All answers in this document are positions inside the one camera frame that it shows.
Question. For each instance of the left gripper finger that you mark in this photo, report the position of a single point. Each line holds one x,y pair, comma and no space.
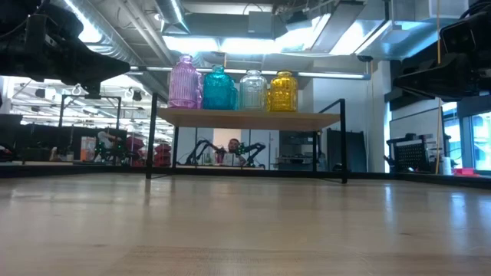
96,67

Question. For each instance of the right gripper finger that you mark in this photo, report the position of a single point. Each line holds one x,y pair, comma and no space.
449,78

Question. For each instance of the large pink ribbed glass vase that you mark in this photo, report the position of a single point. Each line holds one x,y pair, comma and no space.
185,86

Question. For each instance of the round teal glass vase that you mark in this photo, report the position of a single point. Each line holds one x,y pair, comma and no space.
218,92

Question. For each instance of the clear round glass vase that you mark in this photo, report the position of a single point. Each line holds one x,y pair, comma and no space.
253,94

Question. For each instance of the round yellow glass vase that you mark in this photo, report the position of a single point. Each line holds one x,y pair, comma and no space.
284,94

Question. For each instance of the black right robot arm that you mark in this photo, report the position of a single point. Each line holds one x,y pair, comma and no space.
477,7

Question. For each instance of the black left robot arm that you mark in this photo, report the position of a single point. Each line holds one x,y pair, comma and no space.
57,23

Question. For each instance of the other-station black robot arm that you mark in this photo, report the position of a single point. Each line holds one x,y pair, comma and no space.
256,146
203,143

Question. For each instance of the wooden shelf with black legs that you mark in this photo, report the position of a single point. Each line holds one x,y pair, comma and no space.
245,119

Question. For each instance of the person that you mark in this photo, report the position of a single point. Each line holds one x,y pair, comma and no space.
104,138
233,146

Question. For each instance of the orange and white box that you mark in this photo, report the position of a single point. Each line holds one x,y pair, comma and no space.
87,149

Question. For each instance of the black perforated metal cart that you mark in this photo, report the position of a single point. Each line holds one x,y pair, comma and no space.
412,155

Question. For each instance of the white paper roll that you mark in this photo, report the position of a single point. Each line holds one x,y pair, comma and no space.
447,165

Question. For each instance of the red tool cabinet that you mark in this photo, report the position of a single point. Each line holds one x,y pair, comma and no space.
135,145
163,154

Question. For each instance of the pink plastic tray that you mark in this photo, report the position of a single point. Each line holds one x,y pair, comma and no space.
466,172

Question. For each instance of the dark storage cabinet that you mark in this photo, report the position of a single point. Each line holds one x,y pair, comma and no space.
347,150

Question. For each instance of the grey utility cart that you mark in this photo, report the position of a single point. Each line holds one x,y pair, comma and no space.
295,151

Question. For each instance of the grey ceiling junction box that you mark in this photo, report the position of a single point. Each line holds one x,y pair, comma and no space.
261,23

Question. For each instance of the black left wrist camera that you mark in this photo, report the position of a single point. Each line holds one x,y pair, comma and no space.
36,25

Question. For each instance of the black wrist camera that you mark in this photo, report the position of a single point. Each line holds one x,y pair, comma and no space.
458,36
36,25

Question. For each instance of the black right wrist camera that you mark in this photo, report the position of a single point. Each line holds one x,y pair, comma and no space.
458,36

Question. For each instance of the silver spiral ventilation duct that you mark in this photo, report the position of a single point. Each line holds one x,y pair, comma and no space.
115,38

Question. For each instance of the other-station black rig frame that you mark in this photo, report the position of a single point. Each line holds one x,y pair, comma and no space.
61,113

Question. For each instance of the black metal rig frame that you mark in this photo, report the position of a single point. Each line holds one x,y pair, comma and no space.
57,171

